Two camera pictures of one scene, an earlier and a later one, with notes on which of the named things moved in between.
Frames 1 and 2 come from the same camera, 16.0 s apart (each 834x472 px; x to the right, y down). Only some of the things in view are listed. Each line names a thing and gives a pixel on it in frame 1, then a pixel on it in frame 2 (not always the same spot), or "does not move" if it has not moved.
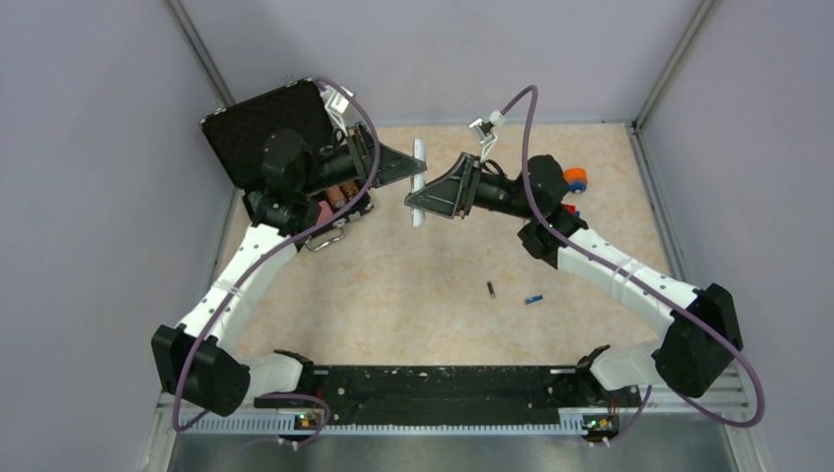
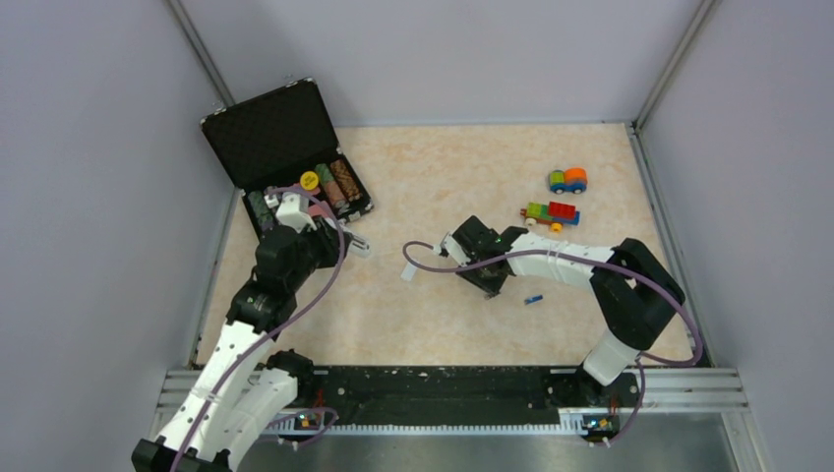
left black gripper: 392,165 → 327,236
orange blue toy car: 576,178 does not move
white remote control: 418,181 → 359,246
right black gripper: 450,199 → 491,286
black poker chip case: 237,132 does not move
